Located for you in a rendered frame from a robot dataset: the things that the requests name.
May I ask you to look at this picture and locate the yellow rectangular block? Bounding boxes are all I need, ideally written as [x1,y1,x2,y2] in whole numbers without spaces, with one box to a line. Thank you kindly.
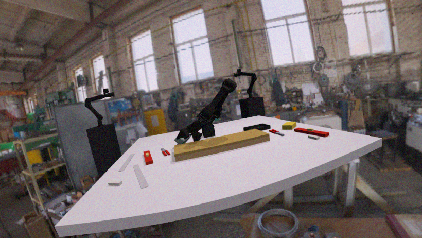
[282,122,296,130]

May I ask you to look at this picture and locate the red rectangular block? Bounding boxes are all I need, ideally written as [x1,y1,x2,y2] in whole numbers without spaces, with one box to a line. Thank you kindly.
[144,151,153,165]
[294,128,329,137]

